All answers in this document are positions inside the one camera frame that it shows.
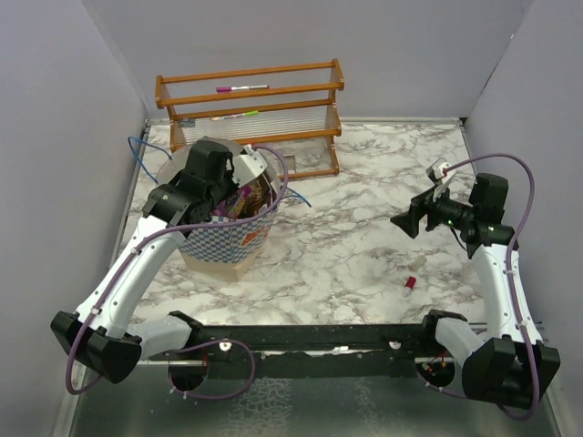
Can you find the brown kettle chips bag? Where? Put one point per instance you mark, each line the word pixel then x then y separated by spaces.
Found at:
pixel 260 196

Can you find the small beige cork piece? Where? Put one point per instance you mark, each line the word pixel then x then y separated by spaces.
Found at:
pixel 417 263

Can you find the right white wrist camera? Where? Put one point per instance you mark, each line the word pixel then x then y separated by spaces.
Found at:
pixel 438 174

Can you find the purple snack packet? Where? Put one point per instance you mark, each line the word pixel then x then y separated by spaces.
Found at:
pixel 236 205

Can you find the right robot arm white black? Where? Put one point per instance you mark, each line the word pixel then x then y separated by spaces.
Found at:
pixel 509 366

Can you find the pink marker pen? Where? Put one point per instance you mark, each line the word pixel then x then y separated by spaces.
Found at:
pixel 230 89

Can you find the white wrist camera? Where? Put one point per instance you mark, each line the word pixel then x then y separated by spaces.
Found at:
pixel 438 174
pixel 247 166

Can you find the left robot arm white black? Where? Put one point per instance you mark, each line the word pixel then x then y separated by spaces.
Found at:
pixel 99 333

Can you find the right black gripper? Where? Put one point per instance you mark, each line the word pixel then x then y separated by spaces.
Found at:
pixel 409 219

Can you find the small red lip balm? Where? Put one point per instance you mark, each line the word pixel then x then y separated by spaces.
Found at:
pixel 409 286

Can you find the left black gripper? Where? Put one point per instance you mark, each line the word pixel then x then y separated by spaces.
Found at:
pixel 231 186

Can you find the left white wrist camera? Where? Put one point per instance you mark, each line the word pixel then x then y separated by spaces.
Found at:
pixel 247 166

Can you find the green marker pen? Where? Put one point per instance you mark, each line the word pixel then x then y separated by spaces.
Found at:
pixel 235 116

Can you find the blue checkered paper bag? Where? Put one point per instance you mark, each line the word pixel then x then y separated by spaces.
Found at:
pixel 228 236

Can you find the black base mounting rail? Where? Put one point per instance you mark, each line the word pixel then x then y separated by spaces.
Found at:
pixel 236 352

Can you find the wooden two-tier shelf rack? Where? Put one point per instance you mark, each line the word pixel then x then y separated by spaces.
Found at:
pixel 279 104

